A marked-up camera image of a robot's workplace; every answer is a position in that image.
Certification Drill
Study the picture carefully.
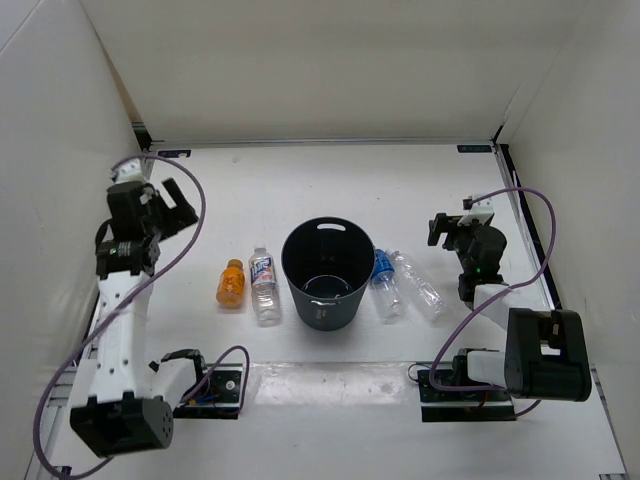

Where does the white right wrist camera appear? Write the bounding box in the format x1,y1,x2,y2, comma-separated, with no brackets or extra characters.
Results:
458,195,494,227

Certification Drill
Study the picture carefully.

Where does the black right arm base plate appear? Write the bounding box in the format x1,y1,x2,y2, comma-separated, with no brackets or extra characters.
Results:
417,369,515,423

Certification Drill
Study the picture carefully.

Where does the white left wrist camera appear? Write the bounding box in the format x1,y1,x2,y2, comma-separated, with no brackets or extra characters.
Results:
111,158,151,184

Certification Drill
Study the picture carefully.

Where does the orange juice bottle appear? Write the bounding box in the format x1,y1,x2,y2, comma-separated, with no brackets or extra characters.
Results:
216,259,245,308

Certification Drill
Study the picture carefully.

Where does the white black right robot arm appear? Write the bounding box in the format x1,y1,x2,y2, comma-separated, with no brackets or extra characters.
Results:
427,213,592,402

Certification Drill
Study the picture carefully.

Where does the clear bottle blue label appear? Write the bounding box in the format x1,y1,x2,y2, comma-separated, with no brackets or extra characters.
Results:
370,249,406,320

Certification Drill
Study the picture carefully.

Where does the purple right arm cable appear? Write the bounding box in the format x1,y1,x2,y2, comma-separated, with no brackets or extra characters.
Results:
428,187,558,419

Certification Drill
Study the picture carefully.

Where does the dark logo sticker right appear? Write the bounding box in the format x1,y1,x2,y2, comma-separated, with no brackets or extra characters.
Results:
456,144,493,154

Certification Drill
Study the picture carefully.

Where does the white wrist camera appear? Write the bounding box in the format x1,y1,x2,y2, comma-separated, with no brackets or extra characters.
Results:
111,158,151,184
458,195,494,227

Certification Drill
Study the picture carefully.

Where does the dark logo sticker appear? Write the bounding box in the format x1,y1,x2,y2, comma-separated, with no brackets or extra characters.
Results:
456,144,493,154
156,149,191,159

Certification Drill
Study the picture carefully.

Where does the clear bottle white red label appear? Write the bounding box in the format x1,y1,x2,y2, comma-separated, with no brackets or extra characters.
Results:
249,244,281,326

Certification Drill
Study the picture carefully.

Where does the dark grey plastic bin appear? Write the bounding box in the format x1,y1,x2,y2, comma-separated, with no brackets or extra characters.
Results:
281,217,375,331

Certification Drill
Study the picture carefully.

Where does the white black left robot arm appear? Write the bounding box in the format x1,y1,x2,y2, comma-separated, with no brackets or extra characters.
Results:
70,179,211,458

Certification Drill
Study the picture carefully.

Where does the dark logo sticker left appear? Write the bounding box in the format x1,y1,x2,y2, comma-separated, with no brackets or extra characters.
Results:
156,149,191,159

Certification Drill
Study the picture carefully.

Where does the clear unlabelled plastic bottle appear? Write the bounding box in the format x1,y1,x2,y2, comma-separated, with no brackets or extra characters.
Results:
390,251,446,325

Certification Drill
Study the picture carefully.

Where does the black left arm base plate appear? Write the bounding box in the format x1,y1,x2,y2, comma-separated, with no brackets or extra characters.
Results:
173,363,247,420

